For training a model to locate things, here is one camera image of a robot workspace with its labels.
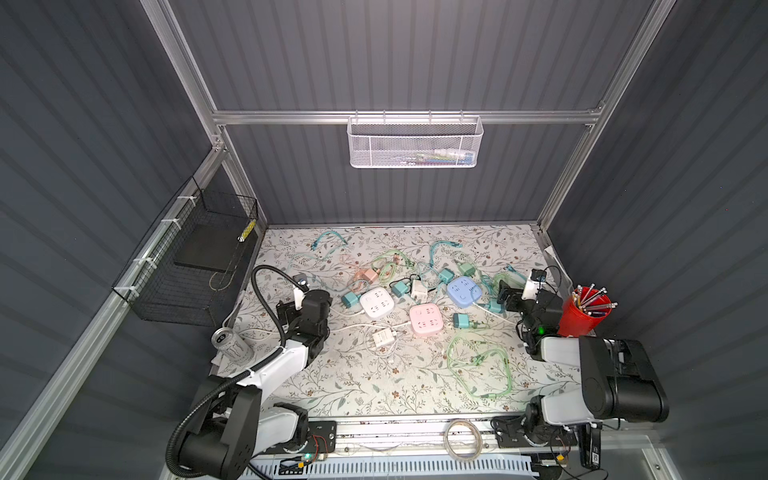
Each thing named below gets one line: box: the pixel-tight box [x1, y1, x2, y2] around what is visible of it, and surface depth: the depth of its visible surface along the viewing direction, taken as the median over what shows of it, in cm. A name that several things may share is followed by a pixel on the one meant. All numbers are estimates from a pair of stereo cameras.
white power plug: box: [372, 328, 395, 347], surface depth 90 cm
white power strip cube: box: [360, 287, 395, 318], surface depth 98 cm
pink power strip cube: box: [410, 303, 444, 337], surface depth 93 cm
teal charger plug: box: [453, 313, 470, 328], surface depth 93 cm
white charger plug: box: [411, 279, 428, 304], surface depth 100 cm
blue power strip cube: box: [447, 276, 482, 308], surface depth 100 cm
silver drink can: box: [211, 328, 255, 365], surface depth 78 cm
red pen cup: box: [557, 283, 619, 338], surface depth 84 cm
